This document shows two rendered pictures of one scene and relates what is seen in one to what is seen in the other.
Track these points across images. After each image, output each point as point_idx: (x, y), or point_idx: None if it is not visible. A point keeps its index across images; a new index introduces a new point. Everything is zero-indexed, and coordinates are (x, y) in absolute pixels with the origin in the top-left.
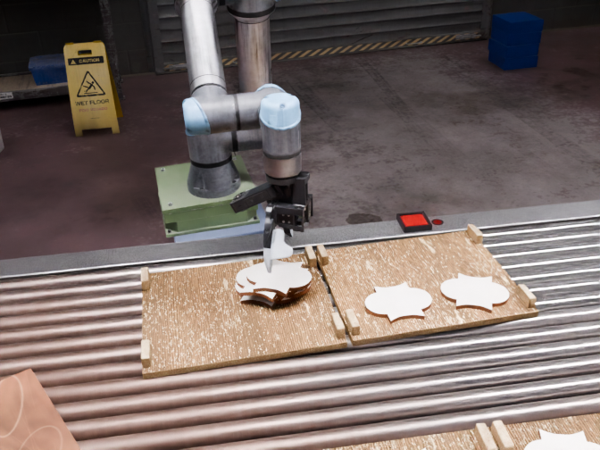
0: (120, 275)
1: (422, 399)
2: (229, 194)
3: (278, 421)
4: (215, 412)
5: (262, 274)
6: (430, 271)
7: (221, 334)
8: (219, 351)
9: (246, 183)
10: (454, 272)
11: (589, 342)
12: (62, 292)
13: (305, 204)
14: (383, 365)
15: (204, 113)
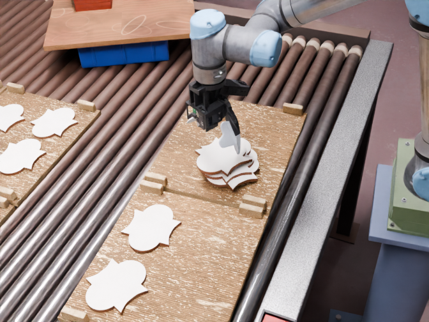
0: (324, 110)
1: (66, 197)
2: (405, 186)
3: (116, 134)
4: (147, 115)
5: (228, 147)
6: (172, 277)
7: (203, 130)
8: (188, 124)
9: (426, 206)
10: (156, 294)
11: None
12: (320, 84)
13: (190, 105)
14: (109, 195)
15: (257, 6)
